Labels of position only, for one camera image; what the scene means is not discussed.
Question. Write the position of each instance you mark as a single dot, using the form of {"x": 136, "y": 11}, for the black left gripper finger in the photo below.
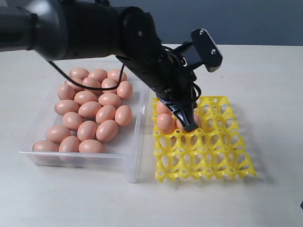
{"x": 185, "y": 115}

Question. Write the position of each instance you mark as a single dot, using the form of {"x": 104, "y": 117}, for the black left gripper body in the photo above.
{"x": 167, "y": 77}

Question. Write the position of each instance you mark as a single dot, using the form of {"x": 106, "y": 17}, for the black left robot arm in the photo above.
{"x": 71, "y": 29}

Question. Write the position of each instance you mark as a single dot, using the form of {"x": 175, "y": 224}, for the yellow plastic egg tray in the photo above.
{"x": 214, "y": 151}

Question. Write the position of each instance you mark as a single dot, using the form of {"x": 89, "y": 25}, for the clear plastic bin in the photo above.
{"x": 122, "y": 152}

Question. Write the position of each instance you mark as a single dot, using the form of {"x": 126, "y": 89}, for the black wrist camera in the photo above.
{"x": 201, "y": 50}

